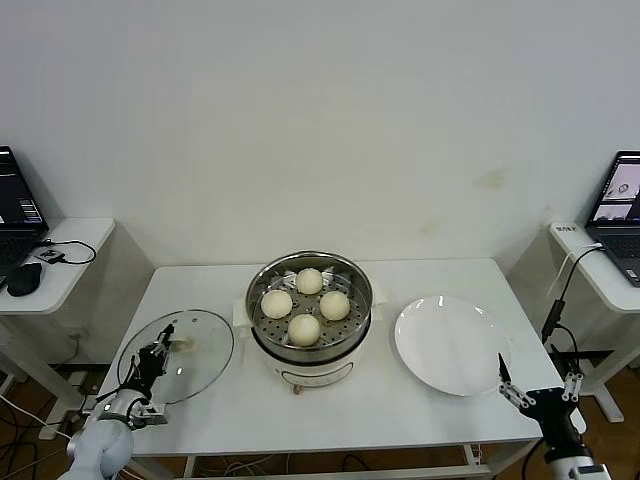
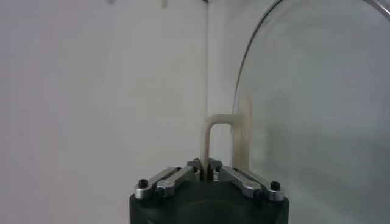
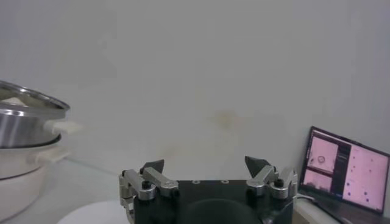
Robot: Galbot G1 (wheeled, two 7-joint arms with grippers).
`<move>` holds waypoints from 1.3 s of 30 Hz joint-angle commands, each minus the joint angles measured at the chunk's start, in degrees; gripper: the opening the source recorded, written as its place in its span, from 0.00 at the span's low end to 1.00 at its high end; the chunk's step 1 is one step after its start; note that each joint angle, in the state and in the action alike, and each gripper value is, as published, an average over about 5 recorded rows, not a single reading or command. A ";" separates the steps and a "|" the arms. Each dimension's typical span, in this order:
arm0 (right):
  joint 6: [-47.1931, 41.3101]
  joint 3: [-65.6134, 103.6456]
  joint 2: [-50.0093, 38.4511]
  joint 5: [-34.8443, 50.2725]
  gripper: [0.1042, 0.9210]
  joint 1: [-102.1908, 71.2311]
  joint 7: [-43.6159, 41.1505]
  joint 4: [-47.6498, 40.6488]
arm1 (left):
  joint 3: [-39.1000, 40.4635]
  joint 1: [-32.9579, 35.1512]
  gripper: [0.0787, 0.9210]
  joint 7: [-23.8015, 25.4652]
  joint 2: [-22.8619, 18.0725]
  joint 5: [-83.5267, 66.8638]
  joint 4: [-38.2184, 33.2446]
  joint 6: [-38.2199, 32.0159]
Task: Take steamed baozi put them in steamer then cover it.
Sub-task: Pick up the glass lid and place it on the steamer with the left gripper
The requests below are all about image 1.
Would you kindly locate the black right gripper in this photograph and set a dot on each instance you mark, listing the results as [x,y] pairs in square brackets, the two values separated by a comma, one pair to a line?
[555,415]

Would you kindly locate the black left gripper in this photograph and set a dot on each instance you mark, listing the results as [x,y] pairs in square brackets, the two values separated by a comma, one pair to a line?
[151,365]

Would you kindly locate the round glass pot lid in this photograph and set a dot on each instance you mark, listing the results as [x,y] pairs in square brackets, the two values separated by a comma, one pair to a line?
[200,360]

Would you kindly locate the white steamed baozi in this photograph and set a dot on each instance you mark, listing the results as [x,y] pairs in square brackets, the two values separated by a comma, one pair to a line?
[334,306]
[309,281]
[304,329]
[277,304]

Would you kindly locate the stainless steel steamer basket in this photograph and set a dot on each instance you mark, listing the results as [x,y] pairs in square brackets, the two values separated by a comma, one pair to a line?
[345,320]

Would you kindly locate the brown floor socket box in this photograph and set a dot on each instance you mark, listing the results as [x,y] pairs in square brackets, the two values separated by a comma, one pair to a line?
[90,389]

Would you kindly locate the white round plate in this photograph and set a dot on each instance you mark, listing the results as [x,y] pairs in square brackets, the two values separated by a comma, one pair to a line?
[450,350]

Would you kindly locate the small black hub device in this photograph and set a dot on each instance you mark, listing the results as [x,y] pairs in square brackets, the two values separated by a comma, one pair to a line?
[49,255]

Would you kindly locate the cream electric cooker pot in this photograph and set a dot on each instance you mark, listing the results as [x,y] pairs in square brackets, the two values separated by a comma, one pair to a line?
[310,372]

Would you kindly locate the black computer mouse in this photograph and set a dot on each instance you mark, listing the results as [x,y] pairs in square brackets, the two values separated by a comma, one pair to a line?
[22,280]

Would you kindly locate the grey laptop image windows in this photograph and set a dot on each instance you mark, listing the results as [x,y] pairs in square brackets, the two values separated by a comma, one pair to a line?
[617,240]

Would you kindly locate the black laptop dark screen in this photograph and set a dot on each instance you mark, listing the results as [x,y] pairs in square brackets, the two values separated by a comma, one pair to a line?
[15,200]

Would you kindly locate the white wall socket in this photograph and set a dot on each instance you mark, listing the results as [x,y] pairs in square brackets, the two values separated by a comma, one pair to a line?
[75,331]

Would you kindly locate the white table frame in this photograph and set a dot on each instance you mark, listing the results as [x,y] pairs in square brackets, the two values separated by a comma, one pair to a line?
[350,473]

